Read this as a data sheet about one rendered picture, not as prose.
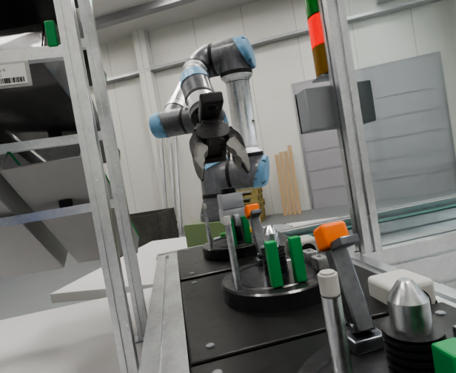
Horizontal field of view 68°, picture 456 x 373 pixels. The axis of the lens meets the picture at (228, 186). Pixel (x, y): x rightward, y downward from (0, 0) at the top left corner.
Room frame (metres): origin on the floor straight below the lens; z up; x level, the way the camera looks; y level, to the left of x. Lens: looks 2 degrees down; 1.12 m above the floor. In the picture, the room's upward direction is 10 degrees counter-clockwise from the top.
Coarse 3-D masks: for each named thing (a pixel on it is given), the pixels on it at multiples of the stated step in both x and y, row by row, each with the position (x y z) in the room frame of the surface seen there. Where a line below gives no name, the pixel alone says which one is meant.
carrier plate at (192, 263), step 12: (180, 252) 0.73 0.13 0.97; (192, 252) 0.71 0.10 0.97; (288, 252) 0.58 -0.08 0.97; (180, 264) 0.63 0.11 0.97; (192, 264) 0.61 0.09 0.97; (204, 264) 0.60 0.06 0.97; (216, 264) 0.58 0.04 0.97; (228, 264) 0.57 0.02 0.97; (240, 264) 0.56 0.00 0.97; (180, 276) 0.55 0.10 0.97; (192, 276) 0.53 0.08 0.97; (204, 276) 0.54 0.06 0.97
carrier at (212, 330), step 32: (224, 224) 0.38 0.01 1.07; (320, 256) 0.40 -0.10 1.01; (192, 288) 0.47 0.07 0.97; (224, 288) 0.40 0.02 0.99; (256, 288) 0.38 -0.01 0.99; (288, 288) 0.36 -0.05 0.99; (384, 288) 0.32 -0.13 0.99; (192, 320) 0.36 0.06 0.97; (224, 320) 0.35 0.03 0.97; (256, 320) 0.34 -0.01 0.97; (288, 320) 0.33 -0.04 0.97; (320, 320) 0.31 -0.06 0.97; (192, 352) 0.29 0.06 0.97; (224, 352) 0.29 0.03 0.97
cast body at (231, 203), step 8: (224, 192) 0.66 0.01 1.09; (232, 192) 0.65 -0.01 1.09; (240, 192) 0.65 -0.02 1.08; (224, 200) 0.64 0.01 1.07; (232, 200) 0.64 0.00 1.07; (240, 200) 0.65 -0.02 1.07; (224, 208) 0.64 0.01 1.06; (232, 208) 0.64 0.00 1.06; (240, 208) 0.64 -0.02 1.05; (232, 216) 0.64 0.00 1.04; (240, 216) 0.64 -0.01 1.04; (240, 224) 0.62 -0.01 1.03
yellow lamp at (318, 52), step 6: (318, 48) 0.57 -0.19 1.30; (324, 48) 0.56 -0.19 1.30; (312, 54) 0.59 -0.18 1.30; (318, 54) 0.57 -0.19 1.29; (324, 54) 0.56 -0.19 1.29; (318, 60) 0.57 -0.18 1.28; (324, 60) 0.56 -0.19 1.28; (318, 66) 0.57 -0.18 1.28; (324, 66) 0.56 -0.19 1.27; (318, 72) 0.57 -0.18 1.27; (324, 72) 0.56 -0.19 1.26
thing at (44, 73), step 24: (0, 48) 0.46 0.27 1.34; (48, 72) 0.46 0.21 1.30; (0, 96) 0.49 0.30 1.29; (24, 96) 0.50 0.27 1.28; (48, 96) 0.50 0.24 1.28; (0, 120) 0.53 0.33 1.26; (24, 120) 0.54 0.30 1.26; (48, 120) 0.55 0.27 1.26; (72, 120) 0.56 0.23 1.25; (96, 120) 0.60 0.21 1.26; (72, 144) 0.62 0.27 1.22
